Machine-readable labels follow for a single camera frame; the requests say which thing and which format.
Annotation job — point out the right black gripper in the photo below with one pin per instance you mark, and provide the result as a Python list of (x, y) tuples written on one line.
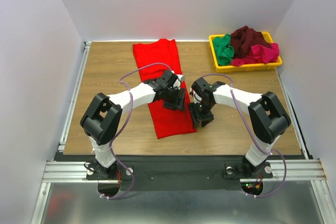
[(199, 115)]

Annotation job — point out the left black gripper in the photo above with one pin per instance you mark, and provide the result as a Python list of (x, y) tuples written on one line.
[(178, 104)]

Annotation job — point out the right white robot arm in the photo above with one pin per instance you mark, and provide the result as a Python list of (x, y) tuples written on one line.
[(264, 116)]

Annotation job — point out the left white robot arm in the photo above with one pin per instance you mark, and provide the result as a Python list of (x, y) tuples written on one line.
[(101, 120)]

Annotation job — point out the yellow plastic bin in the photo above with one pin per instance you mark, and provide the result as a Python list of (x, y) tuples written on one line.
[(248, 67)]

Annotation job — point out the green t shirt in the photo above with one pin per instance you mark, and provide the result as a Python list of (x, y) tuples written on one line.
[(223, 50)]

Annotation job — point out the magenta t shirt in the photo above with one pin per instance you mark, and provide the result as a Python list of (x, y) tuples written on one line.
[(259, 54)]

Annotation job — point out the maroon t shirt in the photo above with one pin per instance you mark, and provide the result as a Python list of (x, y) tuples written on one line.
[(242, 39)]

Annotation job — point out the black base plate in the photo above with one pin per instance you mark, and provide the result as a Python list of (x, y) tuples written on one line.
[(173, 173)]

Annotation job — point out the aluminium frame rail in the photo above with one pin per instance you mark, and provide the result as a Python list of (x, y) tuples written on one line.
[(68, 172)]

